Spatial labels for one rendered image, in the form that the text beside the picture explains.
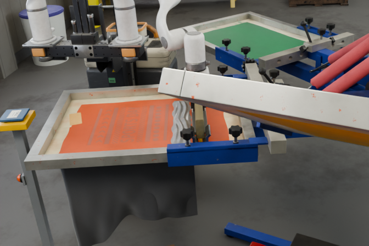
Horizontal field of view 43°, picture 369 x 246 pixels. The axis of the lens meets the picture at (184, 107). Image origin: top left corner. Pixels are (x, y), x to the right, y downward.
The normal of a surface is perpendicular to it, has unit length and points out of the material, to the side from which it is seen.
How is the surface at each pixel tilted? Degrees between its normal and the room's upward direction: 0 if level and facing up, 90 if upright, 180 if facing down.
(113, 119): 0
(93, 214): 98
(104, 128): 0
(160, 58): 90
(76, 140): 0
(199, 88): 58
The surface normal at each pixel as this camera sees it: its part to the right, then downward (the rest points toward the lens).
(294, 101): -0.46, -0.12
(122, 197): -0.10, 0.60
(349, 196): -0.07, -0.89
